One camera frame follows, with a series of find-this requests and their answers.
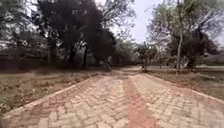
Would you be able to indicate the brick paved path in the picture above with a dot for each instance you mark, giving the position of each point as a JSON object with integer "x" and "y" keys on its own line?
{"x": 100, "y": 106}

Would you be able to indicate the dry leaf-strewn ground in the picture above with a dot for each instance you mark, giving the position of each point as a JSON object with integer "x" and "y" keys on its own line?
{"x": 30, "y": 86}
{"x": 200, "y": 80}

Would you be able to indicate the group of dark trees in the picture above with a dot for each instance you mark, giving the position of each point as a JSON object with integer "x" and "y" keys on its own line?
{"x": 71, "y": 40}

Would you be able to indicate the small bushy tree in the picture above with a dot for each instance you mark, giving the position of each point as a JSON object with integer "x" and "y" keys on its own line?
{"x": 146, "y": 55}

